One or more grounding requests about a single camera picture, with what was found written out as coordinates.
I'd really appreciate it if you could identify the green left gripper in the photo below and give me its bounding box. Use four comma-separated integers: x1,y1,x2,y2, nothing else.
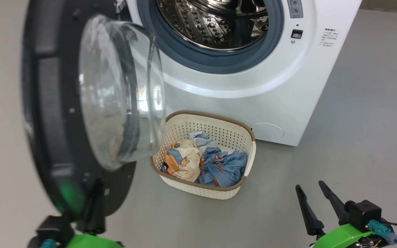
66,178,123,248

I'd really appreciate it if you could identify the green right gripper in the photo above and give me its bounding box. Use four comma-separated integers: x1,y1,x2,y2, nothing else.
295,180,375,248

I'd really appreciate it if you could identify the black round glass washer door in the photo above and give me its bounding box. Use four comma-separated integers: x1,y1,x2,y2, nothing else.
21,0,167,217

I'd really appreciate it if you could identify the cream and orange garment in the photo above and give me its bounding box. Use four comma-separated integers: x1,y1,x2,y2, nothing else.
161,130,220,182

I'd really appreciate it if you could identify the blue printed garment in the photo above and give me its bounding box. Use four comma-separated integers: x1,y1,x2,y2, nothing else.
197,147,248,188

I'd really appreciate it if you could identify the round filter cover on washer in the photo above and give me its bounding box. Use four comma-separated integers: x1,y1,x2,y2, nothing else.
252,123,285,140

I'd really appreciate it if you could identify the white front-load washing machine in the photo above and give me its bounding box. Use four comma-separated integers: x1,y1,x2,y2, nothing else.
116,0,363,147

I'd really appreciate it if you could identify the stainless steel washer drum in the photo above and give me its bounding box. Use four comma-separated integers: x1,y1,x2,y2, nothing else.
157,0,269,51

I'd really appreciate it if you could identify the cream perforated laundry basket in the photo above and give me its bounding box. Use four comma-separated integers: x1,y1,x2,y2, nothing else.
149,111,257,200

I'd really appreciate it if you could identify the grey warning sticker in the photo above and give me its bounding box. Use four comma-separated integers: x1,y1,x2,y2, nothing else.
287,0,304,19

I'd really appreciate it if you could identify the black cable with teal plug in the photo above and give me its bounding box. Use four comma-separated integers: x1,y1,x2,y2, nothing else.
368,220,397,248

